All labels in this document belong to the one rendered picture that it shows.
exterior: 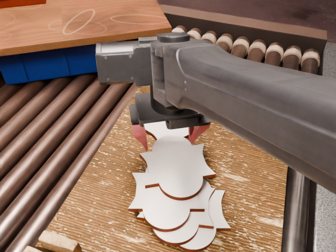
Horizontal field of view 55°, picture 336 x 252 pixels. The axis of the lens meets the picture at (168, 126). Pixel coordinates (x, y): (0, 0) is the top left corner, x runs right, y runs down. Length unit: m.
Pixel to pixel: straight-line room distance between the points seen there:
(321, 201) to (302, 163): 0.45
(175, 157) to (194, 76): 0.29
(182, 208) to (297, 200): 0.21
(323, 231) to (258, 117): 0.41
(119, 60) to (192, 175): 0.23
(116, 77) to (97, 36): 0.36
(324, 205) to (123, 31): 0.55
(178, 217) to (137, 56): 0.24
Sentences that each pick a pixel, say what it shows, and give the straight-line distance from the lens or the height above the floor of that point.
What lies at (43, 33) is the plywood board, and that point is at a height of 1.04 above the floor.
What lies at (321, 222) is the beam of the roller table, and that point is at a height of 0.91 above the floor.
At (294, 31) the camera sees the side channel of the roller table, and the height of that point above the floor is 0.95.
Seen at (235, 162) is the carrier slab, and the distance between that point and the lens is 0.61.
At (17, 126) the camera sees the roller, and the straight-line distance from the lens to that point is 0.77.
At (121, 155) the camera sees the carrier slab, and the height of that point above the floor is 0.94.
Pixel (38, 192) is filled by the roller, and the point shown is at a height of 0.91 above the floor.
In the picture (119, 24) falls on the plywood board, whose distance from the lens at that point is 0.81.
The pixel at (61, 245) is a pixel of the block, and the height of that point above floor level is 0.96.
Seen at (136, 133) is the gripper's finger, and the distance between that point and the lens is 0.50.
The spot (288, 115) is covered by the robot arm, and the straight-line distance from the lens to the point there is 0.19.
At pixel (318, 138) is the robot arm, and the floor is 1.28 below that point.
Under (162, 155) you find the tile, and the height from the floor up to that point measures 0.98.
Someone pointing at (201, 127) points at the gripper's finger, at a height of 1.04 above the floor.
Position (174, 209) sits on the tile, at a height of 0.97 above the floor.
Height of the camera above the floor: 1.40
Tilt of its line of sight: 44 degrees down
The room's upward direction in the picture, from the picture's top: straight up
